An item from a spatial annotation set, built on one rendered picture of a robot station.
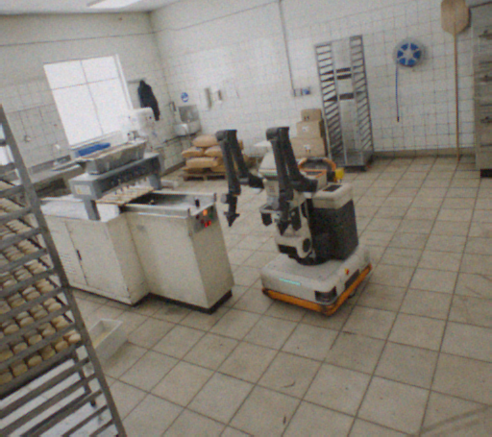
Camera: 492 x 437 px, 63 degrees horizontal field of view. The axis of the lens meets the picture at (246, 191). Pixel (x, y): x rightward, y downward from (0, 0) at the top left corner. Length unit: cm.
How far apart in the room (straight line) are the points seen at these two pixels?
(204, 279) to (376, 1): 455
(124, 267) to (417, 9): 480
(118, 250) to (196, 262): 71
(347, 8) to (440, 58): 145
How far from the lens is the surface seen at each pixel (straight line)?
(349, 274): 306
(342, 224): 296
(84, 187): 336
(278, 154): 236
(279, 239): 290
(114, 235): 338
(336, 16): 646
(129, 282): 354
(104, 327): 347
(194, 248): 299
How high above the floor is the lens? 179
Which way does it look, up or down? 18 degrees down
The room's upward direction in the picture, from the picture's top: 12 degrees counter-clockwise
